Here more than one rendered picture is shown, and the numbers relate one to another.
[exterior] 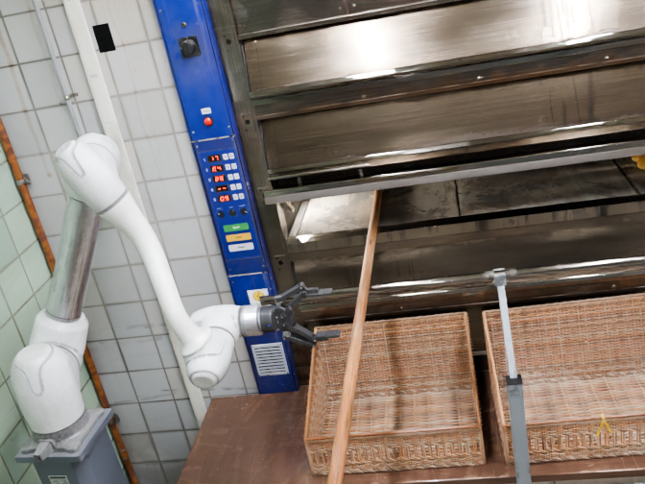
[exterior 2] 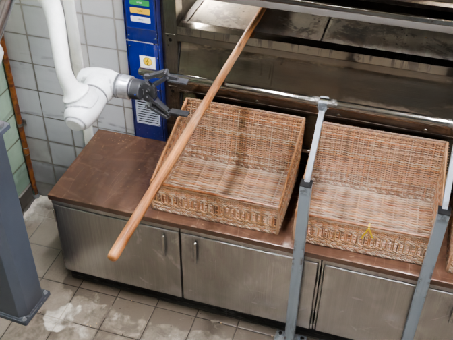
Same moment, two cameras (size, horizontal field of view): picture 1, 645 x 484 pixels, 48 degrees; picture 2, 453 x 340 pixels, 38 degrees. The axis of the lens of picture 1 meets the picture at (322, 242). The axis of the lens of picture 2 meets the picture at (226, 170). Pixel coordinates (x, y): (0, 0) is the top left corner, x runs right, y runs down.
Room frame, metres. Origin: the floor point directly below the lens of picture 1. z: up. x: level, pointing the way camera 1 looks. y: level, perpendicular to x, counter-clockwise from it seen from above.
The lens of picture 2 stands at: (-0.22, -0.30, 2.48)
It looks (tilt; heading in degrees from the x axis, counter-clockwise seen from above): 39 degrees down; 5
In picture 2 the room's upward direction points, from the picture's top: 1 degrees clockwise
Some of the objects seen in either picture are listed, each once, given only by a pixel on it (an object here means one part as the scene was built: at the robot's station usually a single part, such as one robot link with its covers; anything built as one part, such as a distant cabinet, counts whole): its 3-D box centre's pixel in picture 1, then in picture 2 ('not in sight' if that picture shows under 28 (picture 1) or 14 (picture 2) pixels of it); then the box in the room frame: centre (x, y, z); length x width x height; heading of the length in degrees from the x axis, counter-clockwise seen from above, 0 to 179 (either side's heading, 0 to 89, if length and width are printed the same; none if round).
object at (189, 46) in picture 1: (185, 40); not in sight; (2.32, 0.29, 1.92); 0.06 x 0.04 x 0.11; 78
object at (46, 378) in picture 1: (45, 382); not in sight; (1.75, 0.83, 1.17); 0.18 x 0.16 x 0.22; 7
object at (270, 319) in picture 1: (277, 318); (144, 90); (1.80, 0.17, 1.19); 0.09 x 0.07 x 0.08; 78
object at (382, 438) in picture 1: (393, 389); (229, 162); (2.01, -0.13, 0.72); 0.56 x 0.49 x 0.28; 79
